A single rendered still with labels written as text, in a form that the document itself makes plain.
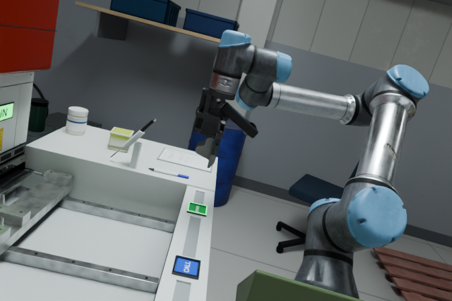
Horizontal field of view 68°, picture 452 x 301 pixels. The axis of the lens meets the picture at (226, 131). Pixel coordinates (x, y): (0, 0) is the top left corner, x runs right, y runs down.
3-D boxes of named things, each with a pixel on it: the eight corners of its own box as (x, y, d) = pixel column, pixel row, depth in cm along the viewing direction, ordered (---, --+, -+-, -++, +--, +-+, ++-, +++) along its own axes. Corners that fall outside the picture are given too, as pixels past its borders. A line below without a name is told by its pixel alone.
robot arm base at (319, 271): (341, 311, 83) (344, 269, 88) (372, 309, 70) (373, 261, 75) (282, 293, 83) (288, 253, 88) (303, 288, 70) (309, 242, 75)
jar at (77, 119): (61, 132, 125) (64, 108, 122) (70, 127, 131) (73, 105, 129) (80, 137, 125) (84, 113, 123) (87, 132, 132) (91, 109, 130)
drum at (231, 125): (230, 191, 354) (250, 122, 335) (225, 213, 303) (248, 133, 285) (183, 178, 356) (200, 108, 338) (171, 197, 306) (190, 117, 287)
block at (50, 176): (42, 181, 104) (43, 172, 104) (48, 177, 108) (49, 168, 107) (67, 187, 105) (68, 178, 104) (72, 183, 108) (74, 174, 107)
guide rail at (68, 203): (15, 197, 103) (15, 188, 102) (18, 194, 105) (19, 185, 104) (173, 233, 106) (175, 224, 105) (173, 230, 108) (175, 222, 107)
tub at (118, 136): (106, 149, 120) (109, 132, 119) (111, 143, 127) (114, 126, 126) (127, 153, 121) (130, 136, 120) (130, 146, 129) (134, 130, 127)
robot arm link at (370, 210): (359, 263, 77) (397, 101, 105) (407, 255, 64) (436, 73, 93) (315, 236, 77) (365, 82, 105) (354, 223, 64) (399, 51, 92)
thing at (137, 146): (118, 165, 109) (124, 127, 106) (121, 161, 113) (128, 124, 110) (136, 169, 110) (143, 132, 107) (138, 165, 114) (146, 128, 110)
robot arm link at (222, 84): (239, 78, 90) (241, 80, 82) (235, 94, 91) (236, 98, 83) (212, 70, 89) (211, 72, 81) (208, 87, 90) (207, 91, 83)
